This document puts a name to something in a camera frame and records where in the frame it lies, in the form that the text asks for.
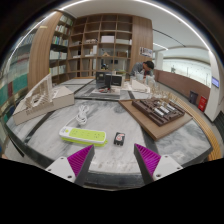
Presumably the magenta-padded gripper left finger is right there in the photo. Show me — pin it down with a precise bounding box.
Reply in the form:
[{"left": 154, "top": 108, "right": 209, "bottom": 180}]
[{"left": 45, "top": 144, "right": 96, "bottom": 188}]

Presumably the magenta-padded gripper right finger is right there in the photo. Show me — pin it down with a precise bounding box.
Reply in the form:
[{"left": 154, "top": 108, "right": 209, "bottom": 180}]
[{"left": 133, "top": 143, "right": 185, "bottom": 185}]

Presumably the black charger block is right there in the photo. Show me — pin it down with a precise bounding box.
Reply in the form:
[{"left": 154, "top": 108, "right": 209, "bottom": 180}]
[{"left": 113, "top": 131, "right": 127, "bottom": 147}]

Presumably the green and white power strip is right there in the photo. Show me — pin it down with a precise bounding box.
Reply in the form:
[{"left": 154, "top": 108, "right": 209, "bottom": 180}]
[{"left": 58, "top": 125, "right": 109, "bottom": 148}]

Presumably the brown model on wooden board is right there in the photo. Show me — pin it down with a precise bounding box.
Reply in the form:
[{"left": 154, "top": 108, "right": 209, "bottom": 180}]
[{"left": 118, "top": 96, "right": 194, "bottom": 141}]

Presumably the black waste bin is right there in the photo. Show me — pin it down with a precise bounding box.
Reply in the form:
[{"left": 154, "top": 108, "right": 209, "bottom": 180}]
[{"left": 188, "top": 90, "right": 200, "bottom": 106}]

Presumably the small white architectural model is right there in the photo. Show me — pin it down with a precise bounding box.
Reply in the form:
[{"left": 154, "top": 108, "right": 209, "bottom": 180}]
[{"left": 128, "top": 77, "right": 151, "bottom": 95}]

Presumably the tall bookshelf with books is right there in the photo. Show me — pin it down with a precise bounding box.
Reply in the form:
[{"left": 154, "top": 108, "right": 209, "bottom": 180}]
[{"left": 0, "top": 31, "right": 38, "bottom": 125}]

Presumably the black architectural model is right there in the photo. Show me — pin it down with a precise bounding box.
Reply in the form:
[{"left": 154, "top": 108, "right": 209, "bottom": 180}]
[{"left": 89, "top": 71, "right": 125, "bottom": 99}]

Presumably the person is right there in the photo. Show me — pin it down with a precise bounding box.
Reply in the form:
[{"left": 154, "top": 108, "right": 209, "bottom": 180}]
[{"left": 129, "top": 60, "right": 156, "bottom": 80}]

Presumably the narrow bookshelf with books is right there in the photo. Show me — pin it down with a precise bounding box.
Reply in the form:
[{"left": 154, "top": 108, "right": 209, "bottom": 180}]
[{"left": 48, "top": 13, "right": 75, "bottom": 85}]

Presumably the wooden cubby shelf unit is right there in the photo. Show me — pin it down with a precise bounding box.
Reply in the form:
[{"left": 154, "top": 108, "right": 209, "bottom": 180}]
[{"left": 67, "top": 13, "right": 135, "bottom": 80}]

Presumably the curved ceiling light strip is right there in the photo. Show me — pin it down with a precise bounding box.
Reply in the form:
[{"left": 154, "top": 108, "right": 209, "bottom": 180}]
[{"left": 6, "top": 0, "right": 213, "bottom": 68}]

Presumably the white power strip cable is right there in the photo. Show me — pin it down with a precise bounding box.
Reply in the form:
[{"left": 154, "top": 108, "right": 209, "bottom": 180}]
[{"left": 64, "top": 103, "right": 91, "bottom": 130}]

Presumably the wall-mounted screen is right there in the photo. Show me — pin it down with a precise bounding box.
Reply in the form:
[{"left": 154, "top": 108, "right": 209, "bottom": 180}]
[{"left": 211, "top": 75, "right": 221, "bottom": 90}]

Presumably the wall poster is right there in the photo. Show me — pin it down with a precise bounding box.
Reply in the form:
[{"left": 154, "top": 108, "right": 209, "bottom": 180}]
[{"left": 138, "top": 46, "right": 155, "bottom": 60}]

